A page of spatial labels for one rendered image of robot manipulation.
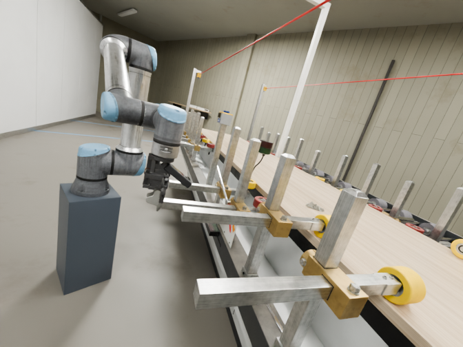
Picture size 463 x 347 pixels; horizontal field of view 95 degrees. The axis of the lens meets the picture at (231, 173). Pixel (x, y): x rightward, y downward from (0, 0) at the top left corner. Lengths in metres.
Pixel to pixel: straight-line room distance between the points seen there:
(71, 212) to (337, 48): 5.15
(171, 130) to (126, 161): 0.69
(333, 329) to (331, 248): 0.39
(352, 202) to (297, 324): 0.31
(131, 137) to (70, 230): 0.59
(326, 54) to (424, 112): 2.14
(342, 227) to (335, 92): 4.71
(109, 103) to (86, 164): 0.62
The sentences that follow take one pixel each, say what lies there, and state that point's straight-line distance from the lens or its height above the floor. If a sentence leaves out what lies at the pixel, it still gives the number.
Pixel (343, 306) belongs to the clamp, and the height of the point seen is 0.95.
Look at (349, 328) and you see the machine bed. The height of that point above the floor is 0.74.
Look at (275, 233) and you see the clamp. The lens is 0.64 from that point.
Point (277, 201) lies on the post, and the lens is 0.68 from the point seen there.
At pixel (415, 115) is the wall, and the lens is 4.76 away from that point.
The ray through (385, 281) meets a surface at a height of 0.96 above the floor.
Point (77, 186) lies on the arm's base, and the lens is 1.42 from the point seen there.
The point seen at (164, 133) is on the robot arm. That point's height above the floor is 1.11.
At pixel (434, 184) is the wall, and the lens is 4.69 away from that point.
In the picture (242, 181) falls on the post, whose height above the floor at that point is 0.97.
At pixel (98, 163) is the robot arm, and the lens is 1.35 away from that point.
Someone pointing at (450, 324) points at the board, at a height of 0.90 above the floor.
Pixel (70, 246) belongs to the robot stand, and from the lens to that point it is 1.50.
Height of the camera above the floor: 1.22
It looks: 15 degrees down
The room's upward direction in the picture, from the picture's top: 15 degrees clockwise
